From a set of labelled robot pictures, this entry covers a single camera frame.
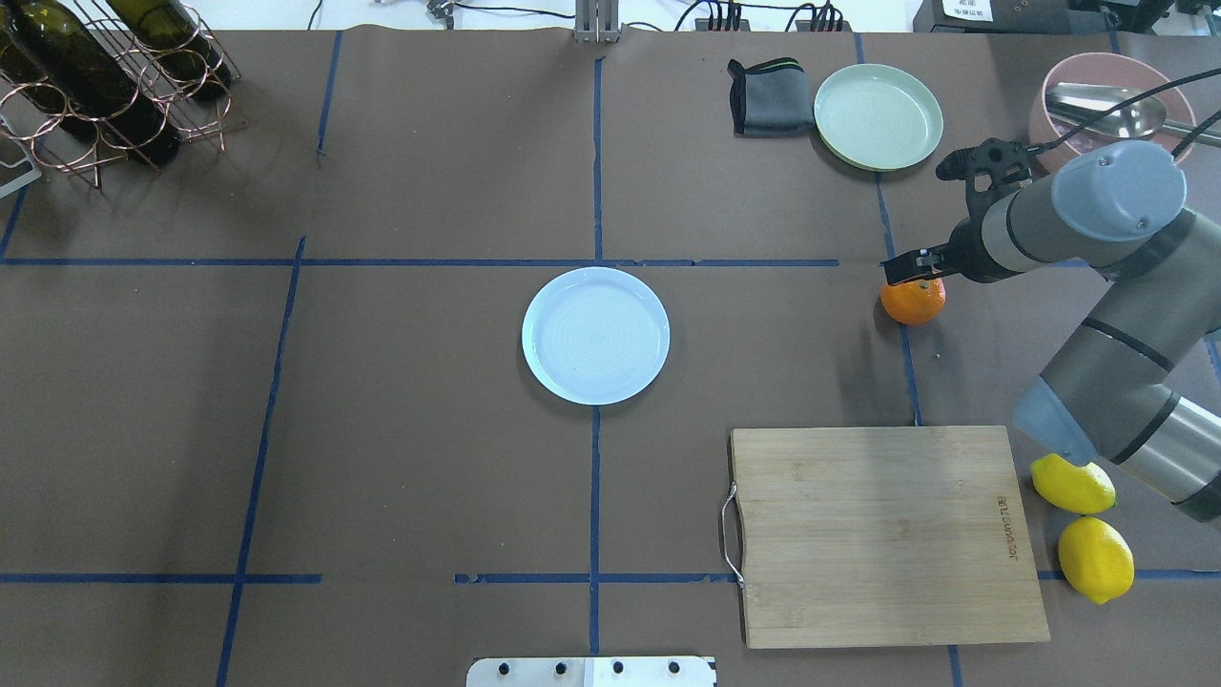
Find dark wine bottle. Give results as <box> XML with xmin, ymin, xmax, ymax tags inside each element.
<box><xmin>1</xmin><ymin>31</ymin><xmax>67</xmax><ymax>116</ymax></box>
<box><xmin>107</xmin><ymin>1</ymin><xmax>232</xmax><ymax>103</ymax></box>
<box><xmin>2</xmin><ymin>1</ymin><xmax>179</xmax><ymax>168</ymax></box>

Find yellow lemon far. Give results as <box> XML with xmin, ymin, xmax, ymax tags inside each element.
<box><xmin>1056</xmin><ymin>516</ymin><xmax>1136</xmax><ymax>605</ymax></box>

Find copper wire bottle rack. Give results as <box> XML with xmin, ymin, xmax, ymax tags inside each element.
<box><xmin>2</xmin><ymin>1</ymin><xmax>249</xmax><ymax>188</ymax></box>

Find grey aluminium post base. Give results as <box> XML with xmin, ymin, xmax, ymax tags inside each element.
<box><xmin>574</xmin><ymin>0</ymin><xmax>621</xmax><ymax>44</ymax></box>

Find orange fruit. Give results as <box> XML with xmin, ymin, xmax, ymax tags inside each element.
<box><xmin>880</xmin><ymin>279</ymin><xmax>947</xmax><ymax>326</ymax></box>

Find yellow lemon near board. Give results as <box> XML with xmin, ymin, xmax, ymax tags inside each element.
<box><xmin>1031</xmin><ymin>453</ymin><xmax>1117</xmax><ymax>516</ymax></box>

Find light blue plate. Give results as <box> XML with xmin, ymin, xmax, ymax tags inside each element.
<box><xmin>523</xmin><ymin>266</ymin><xmax>672</xmax><ymax>406</ymax></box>

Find bamboo cutting board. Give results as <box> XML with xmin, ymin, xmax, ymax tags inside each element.
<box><xmin>729</xmin><ymin>426</ymin><xmax>1050</xmax><ymax>650</ymax></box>

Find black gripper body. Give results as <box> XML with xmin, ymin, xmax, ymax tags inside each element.
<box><xmin>941</xmin><ymin>221</ymin><xmax>985</xmax><ymax>279</ymax></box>

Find grey metal base plate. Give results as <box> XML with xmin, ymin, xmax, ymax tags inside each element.
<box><xmin>466</xmin><ymin>656</ymin><xmax>718</xmax><ymax>686</ymax></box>

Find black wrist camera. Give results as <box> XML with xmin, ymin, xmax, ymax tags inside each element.
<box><xmin>935</xmin><ymin>138</ymin><xmax>1037</xmax><ymax>220</ymax></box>

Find dark wine bottle rear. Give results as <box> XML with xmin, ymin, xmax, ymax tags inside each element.
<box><xmin>1</xmin><ymin>31</ymin><xmax>67</xmax><ymax>116</ymax></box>

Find dark wine bottle middle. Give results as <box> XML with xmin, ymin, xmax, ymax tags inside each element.
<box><xmin>107</xmin><ymin>1</ymin><xmax>232</xmax><ymax>103</ymax></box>

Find metal ladle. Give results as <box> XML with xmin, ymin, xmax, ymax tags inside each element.
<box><xmin>1044</xmin><ymin>82</ymin><xmax>1168</xmax><ymax>139</ymax></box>

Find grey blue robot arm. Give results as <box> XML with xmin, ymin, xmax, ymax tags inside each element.
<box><xmin>882</xmin><ymin>138</ymin><xmax>1220</xmax><ymax>527</ymax></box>

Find pink bowl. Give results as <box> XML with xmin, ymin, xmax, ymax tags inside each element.
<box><xmin>1028</xmin><ymin>52</ymin><xmax>1199</xmax><ymax>174</ymax></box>

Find light green plate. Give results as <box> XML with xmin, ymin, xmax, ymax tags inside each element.
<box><xmin>813</xmin><ymin>63</ymin><xmax>943</xmax><ymax>173</ymax></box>

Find dark wine bottle front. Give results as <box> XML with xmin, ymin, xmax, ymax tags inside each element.
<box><xmin>2</xmin><ymin>1</ymin><xmax>179</xmax><ymax>168</ymax></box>

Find dark folded cloth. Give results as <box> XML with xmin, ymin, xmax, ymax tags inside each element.
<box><xmin>726</xmin><ymin>57</ymin><xmax>816</xmax><ymax>138</ymax></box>

